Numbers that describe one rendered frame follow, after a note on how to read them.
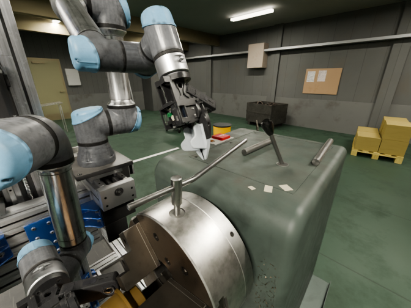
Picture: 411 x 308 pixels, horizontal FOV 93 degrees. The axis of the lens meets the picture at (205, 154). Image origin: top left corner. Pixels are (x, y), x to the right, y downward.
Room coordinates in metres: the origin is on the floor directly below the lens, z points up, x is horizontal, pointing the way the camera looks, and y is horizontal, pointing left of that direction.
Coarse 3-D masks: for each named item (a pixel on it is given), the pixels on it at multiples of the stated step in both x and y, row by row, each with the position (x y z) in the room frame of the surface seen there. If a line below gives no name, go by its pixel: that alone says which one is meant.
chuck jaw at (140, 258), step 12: (132, 228) 0.34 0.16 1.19; (132, 240) 0.33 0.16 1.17; (144, 240) 0.34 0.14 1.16; (132, 252) 0.31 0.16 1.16; (144, 252) 0.32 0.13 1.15; (132, 264) 0.29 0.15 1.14; (144, 264) 0.30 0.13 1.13; (156, 264) 0.31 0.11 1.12; (120, 276) 0.27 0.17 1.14; (132, 276) 0.28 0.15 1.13; (144, 276) 0.28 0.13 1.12
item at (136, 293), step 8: (136, 288) 0.26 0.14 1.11; (112, 296) 0.25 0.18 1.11; (120, 296) 0.24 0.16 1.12; (128, 296) 0.25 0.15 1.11; (136, 296) 0.25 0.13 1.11; (144, 296) 0.25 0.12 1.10; (104, 304) 0.23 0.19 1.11; (112, 304) 0.23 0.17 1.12; (120, 304) 0.23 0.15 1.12; (128, 304) 0.23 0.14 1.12; (136, 304) 0.24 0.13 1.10
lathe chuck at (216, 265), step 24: (144, 216) 0.34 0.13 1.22; (168, 216) 0.33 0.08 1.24; (192, 216) 0.33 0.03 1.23; (168, 240) 0.29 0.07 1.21; (192, 240) 0.28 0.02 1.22; (216, 240) 0.29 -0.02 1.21; (168, 264) 0.30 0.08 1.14; (192, 264) 0.25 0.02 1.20; (216, 264) 0.26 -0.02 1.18; (192, 288) 0.25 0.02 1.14; (216, 288) 0.23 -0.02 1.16; (240, 288) 0.26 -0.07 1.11
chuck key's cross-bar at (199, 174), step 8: (240, 144) 0.48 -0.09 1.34; (232, 152) 0.45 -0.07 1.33; (216, 160) 0.42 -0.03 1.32; (208, 168) 0.39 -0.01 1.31; (200, 176) 0.38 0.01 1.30; (184, 184) 0.34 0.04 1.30; (160, 192) 0.31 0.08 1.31; (168, 192) 0.32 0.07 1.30; (136, 200) 0.28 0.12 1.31; (144, 200) 0.28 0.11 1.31; (128, 208) 0.27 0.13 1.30
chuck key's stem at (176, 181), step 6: (174, 180) 0.33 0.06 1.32; (180, 180) 0.33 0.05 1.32; (174, 186) 0.33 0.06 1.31; (180, 186) 0.33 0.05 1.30; (174, 192) 0.33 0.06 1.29; (180, 192) 0.33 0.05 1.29; (174, 198) 0.33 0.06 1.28; (180, 198) 0.33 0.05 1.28; (174, 204) 0.33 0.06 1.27; (180, 204) 0.33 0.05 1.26; (174, 210) 0.33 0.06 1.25
